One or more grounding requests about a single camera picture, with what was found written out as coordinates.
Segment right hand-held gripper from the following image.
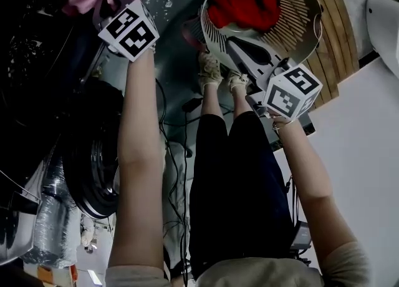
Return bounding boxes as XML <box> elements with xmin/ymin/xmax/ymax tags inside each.
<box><xmin>226</xmin><ymin>37</ymin><xmax>324</xmax><ymax>122</ymax></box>

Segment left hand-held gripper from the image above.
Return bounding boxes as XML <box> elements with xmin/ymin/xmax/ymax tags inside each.
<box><xmin>92</xmin><ymin>0</ymin><xmax>160</xmax><ymax>62</ymax></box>

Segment red clothes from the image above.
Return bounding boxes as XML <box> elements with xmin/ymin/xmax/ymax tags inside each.
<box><xmin>206</xmin><ymin>0</ymin><xmax>281</xmax><ymax>31</ymax></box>

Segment white round laundry basket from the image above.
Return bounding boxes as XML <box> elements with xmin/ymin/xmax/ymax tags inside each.
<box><xmin>199</xmin><ymin>0</ymin><xmax>325</xmax><ymax>66</ymax></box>

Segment dark washing machine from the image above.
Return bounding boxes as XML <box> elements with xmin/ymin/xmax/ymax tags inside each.
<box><xmin>0</xmin><ymin>0</ymin><xmax>132</xmax><ymax>261</ymax></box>

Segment person's right forearm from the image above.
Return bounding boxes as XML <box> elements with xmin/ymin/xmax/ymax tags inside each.
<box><xmin>270</xmin><ymin>116</ymin><xmax>372</xmax><ymax>276</ymax></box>

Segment person's left forearm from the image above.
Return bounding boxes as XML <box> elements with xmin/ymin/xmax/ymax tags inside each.
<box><xmin>107</xmin><ymin>49</ymin><xmax>166</xmax><ymax>273</ymax></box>

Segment person's beige right shoe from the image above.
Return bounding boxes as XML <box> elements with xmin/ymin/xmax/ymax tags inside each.
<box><xmin>226</xmin><ymin>69</ymin><xmax>251</xmax><ymax>94</ymax></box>

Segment person's beige shoe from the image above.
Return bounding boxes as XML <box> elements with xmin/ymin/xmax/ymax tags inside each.
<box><xmin>197</xmin><ymin>51</ymin><xmax>224</xmax><ymax>87</ymax></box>
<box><xmin>226</xmin><ymin>69</ymin><xmax>251</xmax><ymax>94</ymax></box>

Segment person's beige left shoe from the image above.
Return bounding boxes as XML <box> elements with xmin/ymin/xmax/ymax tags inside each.
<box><xmin>197</xmin><ymin>51</ymin><xmax>224</xmax><ymax>87</ymax></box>

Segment wooden slatted board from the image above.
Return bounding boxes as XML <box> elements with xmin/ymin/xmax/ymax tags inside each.
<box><xmin>199</xmin><ymin>0</ymin><xmax>360</xmax><ymax>112</ymax></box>

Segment white curved appliance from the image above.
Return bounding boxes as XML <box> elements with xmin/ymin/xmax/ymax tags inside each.
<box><xmin>363</xmin><ymin>0</ymin><xmax>399</xmax><ymax>81</ymax></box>

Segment small black device box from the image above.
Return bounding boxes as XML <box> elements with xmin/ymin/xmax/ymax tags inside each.
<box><xmin>289</xmin><ymin>220</ymin><xmax>313</xmax><ymax>251</ymax></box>

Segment person's beige top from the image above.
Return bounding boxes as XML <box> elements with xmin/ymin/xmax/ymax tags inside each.
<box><xmin>105</xmin><ymin>241</ymin><xmax>373</xmax><ymax>287</ymax></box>

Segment thin wrist bracelet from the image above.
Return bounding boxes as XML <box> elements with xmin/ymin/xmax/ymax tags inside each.
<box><xmin>271</xmin><ymin>118</ymin><xmax>297</xmax><ymax>132</ymax></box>

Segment black floor cables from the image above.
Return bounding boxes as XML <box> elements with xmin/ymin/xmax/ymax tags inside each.
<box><xmin>154</xmin><ymin>78</ymin><xmax>200</xmax><ymax>286</ymax></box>

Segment silver foil-wrapped hose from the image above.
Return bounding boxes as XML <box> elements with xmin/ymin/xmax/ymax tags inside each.
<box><xmin>19</xmin><ymin>151</ymin><xmax>80</xmax><ymax>268</ymax></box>

